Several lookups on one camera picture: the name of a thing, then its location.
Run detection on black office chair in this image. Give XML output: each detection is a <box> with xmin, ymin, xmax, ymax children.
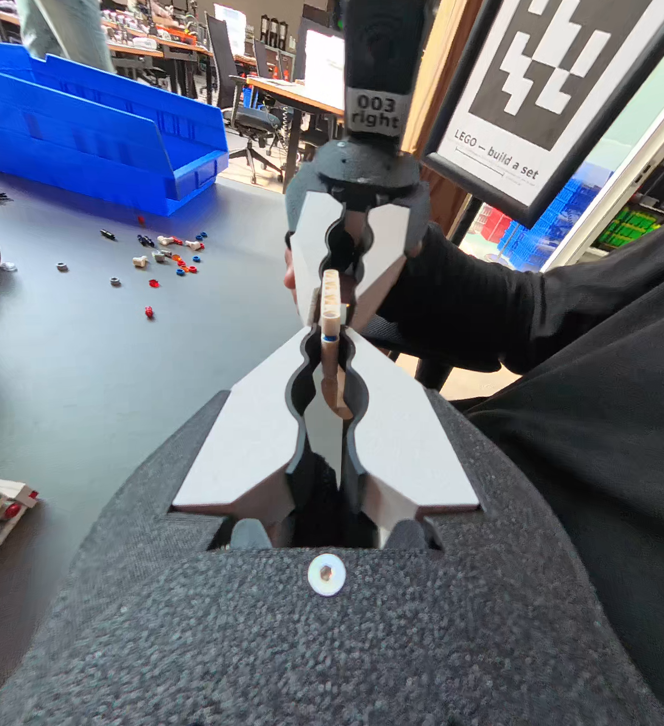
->
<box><xmin>227</xmin><ymin>76</ymin><xmax>284</xmax><ymax>185</ymax></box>

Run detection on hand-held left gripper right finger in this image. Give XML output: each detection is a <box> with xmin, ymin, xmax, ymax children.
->
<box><xmin>338</xmin><ymin>323</ymin><xmax>480</xmax><ymax>548</ymax></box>

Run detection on stack of blue crates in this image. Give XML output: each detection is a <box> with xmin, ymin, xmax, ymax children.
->
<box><xmin>499</xmin><ymin>173</ymin><xmax>613</xmax><ymax>272</ymax></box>

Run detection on person's right hand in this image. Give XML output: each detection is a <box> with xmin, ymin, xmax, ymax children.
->
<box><xmin>282</xmin><ymin>248</ymin><xmax>303</xmax><ymax>306</ymax></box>

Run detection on long wooden workbench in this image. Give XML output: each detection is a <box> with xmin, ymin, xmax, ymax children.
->
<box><xmin>0</xmin><ymin>6</ymin><xmax>259</xmax><ymax>66</ymax></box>

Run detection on person's black sweater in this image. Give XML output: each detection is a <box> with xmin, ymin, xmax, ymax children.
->
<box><xmin>451</xmin><ymin>210</ymin><xmax>664</xmax><ymax>726</ymax></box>

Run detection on framed marker sign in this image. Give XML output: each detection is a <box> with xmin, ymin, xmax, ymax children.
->
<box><xmin>423</xmin><ymin>0</ymin><xmax>664</xmax><ymax>228</ymax></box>

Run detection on stack of red crates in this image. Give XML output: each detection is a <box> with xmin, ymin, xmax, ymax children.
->
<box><xmin>461</xmin><ymin>203</ymin><xmax>514</xmax><ymax>245</ymax></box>

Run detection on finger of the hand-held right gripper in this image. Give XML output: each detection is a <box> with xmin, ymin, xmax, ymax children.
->
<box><xmin>342</xmin><ymin>204</ymin><xmax>414</xmax><ymax>332</ymax></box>
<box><xmin>288</xmin><ymin>190</ymin><xmax>347</xmax><ymax>329</ymax></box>

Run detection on wooden office desk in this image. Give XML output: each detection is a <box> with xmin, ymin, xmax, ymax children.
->
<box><xmin>244</xmin><ymin>76</ymin><xmax>347</xmax><ymax>191</ymax></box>

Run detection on white lego connector blue pin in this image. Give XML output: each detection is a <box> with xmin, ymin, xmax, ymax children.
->
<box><xmin>320</xmin><ymin>318</ymin><xmax>355</xmax><ymax>422</ymax></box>

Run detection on person's right forearm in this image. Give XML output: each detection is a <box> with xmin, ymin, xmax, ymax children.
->
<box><xmin>366</xmin><ymin>224</ymin><xmax>543</xmax><ymax>375</ymax></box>

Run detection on white lego beam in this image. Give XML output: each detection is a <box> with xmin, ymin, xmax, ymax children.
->
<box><xmin>320</xmin><ymin>269</ymin><xmax>342</xmax><ymax>341</ymax></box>

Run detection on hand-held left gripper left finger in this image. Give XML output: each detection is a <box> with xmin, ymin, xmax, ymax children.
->
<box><xmin>172</xmin><ymin>323</ymin><xmax>319</xmax><ymax>548</ymax></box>

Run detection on stack of green crates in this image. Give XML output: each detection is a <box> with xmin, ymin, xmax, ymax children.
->
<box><xmin>596</xmin><ymin>153</ymin><xmax>664</xmax><ymax>250</ymax></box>

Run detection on blue plastic storage bin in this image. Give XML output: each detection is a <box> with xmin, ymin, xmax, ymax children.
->
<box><xmin>0</xmin><ymin>40</ymin><xmax>231</xmax><ymax>217</ymax></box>

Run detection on scattered small lego pieces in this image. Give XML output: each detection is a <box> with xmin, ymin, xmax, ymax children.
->
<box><xmin>0</xmin><ymin>227</ymin><xmax>209</xmax><ymax>320</ymax></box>

